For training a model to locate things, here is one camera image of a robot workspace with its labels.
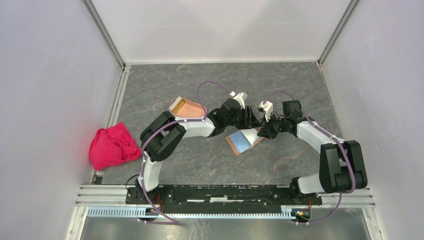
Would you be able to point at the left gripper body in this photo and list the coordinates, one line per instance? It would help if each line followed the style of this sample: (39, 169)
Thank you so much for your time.
(240, 120)

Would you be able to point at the white toothed cable duct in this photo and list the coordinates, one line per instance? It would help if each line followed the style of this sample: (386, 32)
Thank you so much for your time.
(143, 213)

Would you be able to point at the red crumpled cloth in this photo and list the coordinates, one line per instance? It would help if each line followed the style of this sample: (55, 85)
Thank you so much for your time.
(112, 146)

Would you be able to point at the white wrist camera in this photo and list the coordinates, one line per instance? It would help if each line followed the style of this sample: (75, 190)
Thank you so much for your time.
(240, 98)
(266, 107)

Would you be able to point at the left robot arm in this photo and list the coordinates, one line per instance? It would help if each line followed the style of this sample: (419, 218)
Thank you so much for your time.
(163, 135)

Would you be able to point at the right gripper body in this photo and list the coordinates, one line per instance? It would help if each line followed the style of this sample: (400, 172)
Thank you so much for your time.
(275, 125)

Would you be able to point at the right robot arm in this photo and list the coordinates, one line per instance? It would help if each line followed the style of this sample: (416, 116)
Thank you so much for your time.
(341, 162)

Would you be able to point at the tan leather card holder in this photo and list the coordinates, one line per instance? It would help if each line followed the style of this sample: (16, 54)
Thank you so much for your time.
(251, 134)

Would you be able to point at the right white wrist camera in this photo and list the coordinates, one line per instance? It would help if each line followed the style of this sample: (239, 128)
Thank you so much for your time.
(266, 107)

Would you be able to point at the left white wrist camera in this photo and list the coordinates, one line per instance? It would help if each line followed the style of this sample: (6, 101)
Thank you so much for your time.
(240, 98)

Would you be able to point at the blue credit card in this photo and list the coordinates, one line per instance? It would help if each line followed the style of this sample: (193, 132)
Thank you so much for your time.
(239, 141)

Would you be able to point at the pink oval tray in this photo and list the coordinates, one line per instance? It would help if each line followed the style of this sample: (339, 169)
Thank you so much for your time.
(185, 108)

